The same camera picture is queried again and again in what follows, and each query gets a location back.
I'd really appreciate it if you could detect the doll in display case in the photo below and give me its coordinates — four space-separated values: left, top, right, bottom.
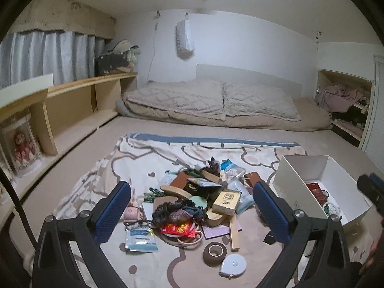
1 113 42 177

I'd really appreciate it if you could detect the brown elastic bandage roll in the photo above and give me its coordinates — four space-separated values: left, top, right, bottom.
202 242 227 267

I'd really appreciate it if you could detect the white blue medicine sachet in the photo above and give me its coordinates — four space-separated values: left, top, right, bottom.
125 226 158 253

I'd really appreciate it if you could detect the purple notepad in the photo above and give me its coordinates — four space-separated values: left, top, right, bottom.
201 220 230 240

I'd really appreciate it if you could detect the black bag on shelf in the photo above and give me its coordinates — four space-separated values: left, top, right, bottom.
95 51 131 76

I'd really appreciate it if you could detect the tan cardboard small box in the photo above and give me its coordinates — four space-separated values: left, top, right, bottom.
212 189 241 216

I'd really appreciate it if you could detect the small black cube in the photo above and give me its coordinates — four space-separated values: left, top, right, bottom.
263 231 277 245

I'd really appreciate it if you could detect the long wooden stick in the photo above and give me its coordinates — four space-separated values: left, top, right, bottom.
229 215 240 252

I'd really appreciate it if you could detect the white round tape measure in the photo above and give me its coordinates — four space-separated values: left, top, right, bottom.
219 253 247 278

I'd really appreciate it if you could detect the red snack packet upper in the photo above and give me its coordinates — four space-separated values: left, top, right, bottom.
161 221 193 236

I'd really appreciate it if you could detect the light blue plastic packet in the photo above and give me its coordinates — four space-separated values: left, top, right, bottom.
227 178 254 215

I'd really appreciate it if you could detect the dark crocheted yarn bag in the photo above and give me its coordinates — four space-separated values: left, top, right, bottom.
152 200 205 226

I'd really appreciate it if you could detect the grey curtain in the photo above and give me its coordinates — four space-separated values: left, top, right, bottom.
1 30 105 89

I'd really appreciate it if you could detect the wooden oval block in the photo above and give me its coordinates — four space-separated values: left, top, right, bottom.
205 208 227 228

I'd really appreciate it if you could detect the wooden shelf unit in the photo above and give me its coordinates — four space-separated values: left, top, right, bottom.
1 72 138 198

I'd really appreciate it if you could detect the red snack packet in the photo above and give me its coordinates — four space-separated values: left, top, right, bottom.
161 221 193 236
184 228 197 239

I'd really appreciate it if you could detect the red cigarette pack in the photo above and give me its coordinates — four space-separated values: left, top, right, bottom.
306 183 327 206

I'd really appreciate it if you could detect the white shoe box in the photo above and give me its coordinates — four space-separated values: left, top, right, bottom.
273 155 372 231

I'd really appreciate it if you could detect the red snack packet lower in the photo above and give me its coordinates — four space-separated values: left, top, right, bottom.
184 228 197 239

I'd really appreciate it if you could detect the pink handheld fan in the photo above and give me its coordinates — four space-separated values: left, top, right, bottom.
123 205 141 223

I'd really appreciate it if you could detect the closet with clothes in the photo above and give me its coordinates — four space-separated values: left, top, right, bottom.
315 69 374 147

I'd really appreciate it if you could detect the beige quilted duvet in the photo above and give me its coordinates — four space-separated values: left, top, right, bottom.
115 80 331 132

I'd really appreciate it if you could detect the patterned white pink blanket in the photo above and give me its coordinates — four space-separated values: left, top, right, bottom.
22 132 376 288

